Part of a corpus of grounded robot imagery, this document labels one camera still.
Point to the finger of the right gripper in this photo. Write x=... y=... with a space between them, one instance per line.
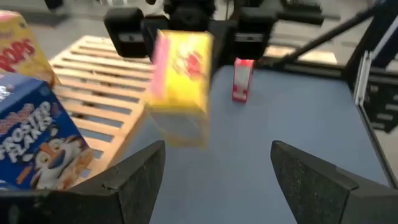
x=253 y=34
x=127 y=31

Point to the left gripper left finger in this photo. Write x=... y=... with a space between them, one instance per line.
x=130 y=186

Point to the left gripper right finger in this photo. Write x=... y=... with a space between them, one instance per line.
x=317 y=193

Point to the red Froot Loops cereal box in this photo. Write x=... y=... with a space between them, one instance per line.
x=242 y=81

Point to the yellow Corn Pops cereal box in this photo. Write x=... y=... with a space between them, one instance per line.
x=18 y=49
x=186 y=71

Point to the blue Frosted Flakes cereal box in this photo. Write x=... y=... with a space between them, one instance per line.
x=37 y=133

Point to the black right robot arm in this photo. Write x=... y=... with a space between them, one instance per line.
x=298 y=17

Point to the wooden slatted shelf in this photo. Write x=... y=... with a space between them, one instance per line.
x=102 y=84

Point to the black stand bar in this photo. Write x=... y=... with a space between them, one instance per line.
x=326 y=35

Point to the grey-blue table mat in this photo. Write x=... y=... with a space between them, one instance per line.
x=264 y=124

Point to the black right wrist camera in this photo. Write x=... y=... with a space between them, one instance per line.
x=189 y=14

